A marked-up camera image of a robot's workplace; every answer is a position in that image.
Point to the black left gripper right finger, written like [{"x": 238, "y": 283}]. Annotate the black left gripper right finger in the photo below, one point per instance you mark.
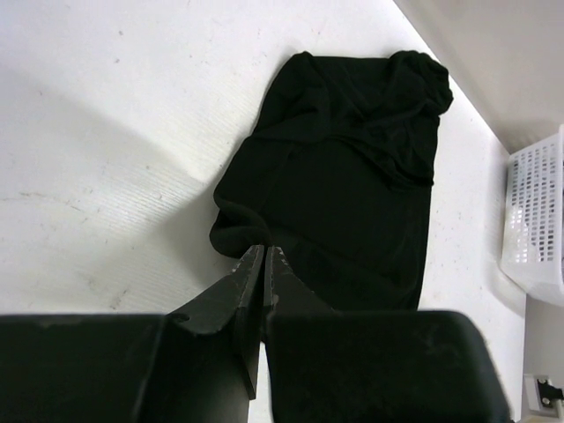
[{"x": 284, "y": 292}]

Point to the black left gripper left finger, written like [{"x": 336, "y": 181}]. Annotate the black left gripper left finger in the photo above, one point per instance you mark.
[{"x": 232, "y": 305}]

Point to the black tank top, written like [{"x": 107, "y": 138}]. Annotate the black tank top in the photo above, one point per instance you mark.
[{"x": 338, "y": 173}]

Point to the white plastic basket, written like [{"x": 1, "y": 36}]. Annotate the white plastic basket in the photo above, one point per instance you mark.
[{"x": 532, "y": 248}]

